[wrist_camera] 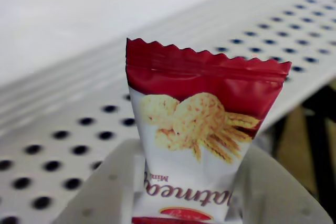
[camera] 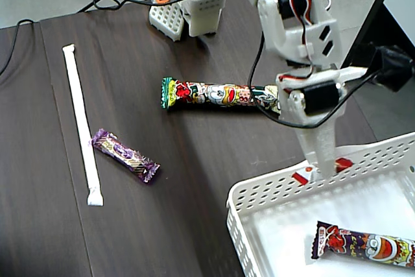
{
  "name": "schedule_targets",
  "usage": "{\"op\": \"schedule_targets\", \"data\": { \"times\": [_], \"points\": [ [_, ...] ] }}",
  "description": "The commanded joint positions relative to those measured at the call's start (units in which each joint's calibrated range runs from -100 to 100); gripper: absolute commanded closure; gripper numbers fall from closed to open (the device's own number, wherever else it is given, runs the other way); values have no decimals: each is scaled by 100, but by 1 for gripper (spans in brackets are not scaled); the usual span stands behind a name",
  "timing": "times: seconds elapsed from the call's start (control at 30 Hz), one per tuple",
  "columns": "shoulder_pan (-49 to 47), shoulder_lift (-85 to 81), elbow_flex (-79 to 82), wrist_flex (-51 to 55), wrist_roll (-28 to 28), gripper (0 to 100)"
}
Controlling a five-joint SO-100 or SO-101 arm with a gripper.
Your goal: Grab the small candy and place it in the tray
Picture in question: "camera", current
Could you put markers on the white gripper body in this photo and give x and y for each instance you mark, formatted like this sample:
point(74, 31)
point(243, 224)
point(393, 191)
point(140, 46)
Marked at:
point(321, 100)

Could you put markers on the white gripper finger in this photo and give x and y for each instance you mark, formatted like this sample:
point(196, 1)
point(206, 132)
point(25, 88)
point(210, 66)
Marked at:
point(327, 150)
point(309, 147)

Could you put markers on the small red white candy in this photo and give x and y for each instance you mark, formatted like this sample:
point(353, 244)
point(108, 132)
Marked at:
point(303, 176)

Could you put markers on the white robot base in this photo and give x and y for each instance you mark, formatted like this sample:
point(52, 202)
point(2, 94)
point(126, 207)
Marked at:
point(204, 11)

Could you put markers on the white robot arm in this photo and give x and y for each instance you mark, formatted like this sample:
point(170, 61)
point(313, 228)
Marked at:
point(272, 17)

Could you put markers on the white perforated plastic tray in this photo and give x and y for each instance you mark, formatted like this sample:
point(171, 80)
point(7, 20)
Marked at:
point(279, 189)

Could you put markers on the purple wrapped candy bar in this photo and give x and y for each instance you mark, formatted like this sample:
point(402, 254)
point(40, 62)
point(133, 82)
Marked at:
point(124, 155)

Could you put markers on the long green snack stick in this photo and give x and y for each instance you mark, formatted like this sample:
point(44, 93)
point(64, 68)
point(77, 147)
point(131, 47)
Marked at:
point(220, 95)

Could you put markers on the long purple snack stick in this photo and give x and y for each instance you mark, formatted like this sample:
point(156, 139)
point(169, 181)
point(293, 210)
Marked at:
point(363, 244)

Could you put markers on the white paper wrapped straw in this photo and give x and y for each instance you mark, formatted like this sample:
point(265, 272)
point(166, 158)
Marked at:
point(81, 121)

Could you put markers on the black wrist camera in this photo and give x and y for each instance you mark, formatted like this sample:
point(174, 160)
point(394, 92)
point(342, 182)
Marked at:
point(392, 66)

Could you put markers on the black furniture frame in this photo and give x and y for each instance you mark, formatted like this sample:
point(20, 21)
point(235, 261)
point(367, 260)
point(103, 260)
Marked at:
point(373, 20)

